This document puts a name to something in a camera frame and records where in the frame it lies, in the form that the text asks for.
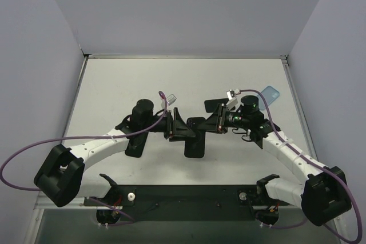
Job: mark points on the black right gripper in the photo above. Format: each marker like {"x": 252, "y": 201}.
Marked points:
{"x": 221, "y": 119}

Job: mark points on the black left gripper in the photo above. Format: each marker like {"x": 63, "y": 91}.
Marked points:
{"x": 170, "y": 125}

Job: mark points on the black bare phone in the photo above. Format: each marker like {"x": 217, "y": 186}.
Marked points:
{"x": 211, "y": 104}

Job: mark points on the small black cased phone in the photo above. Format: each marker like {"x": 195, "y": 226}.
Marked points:
{"x": 195, "y": 147}

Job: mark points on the light blue phone case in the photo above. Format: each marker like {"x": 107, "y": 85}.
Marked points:
{"x": 270, "y": 94}

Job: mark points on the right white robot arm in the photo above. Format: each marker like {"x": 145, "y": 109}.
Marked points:
{"x": 320, "y": 193}

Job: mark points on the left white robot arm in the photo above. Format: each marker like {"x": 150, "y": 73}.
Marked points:
{"x": 60, "y": 176}

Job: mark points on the large black cased phone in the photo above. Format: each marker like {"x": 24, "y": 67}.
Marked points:
{"x": 136, "y": 145}

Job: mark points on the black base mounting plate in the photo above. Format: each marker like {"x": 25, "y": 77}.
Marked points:
{"x": 186, "y": 202}

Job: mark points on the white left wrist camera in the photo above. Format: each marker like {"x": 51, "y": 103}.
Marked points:
{"x": 171, "y": 99}

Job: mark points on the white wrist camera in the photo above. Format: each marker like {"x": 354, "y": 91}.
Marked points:
{"x": 171, "y": 99}
{"x": 232, "y": 98}

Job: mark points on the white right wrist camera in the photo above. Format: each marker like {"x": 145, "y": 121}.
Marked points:
{"x": 232, "y": 98}

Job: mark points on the aluminium front frame rail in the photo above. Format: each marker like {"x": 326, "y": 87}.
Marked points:
{"x": 43, "y": 202}

